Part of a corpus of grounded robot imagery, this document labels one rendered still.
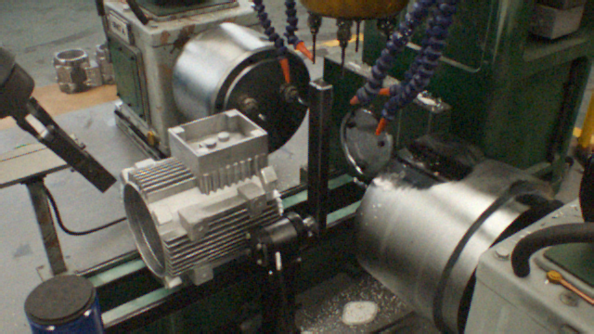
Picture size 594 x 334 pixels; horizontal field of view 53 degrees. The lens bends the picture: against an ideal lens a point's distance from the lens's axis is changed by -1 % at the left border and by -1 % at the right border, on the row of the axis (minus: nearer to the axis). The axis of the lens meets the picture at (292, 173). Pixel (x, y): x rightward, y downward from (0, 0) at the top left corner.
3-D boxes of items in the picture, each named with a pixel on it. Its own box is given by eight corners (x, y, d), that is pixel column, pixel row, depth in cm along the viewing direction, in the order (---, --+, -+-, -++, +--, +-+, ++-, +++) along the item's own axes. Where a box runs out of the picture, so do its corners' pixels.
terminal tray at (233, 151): (236, 146, 102) (233, 108, 99) (269, 173, 95) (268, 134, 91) (171, 167, 97) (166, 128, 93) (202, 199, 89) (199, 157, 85)
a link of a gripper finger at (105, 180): (86, 150, 87) (88, 153, 87) (116, 178, 92) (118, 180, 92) (71, 165, 87) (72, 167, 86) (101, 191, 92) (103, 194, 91)
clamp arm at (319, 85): (318, 223, 97) (323, 76, 83) (329, 232, 95) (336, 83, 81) (301, 230, 95) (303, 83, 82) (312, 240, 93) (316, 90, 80)
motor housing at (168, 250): (228, 206, 114) (222, 117, 103) (285, 261, 101) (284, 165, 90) (128, 246, 104) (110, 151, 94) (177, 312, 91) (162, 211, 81)
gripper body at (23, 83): (22, 70, 73) (72, 118, 79) (6, 49, 79) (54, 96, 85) (-26, 111, 72) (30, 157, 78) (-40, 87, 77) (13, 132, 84)
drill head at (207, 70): (238, 91, 158) (233, -5, 145) (323, 147, 133) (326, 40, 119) (149, 116, 146) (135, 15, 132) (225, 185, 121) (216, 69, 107)
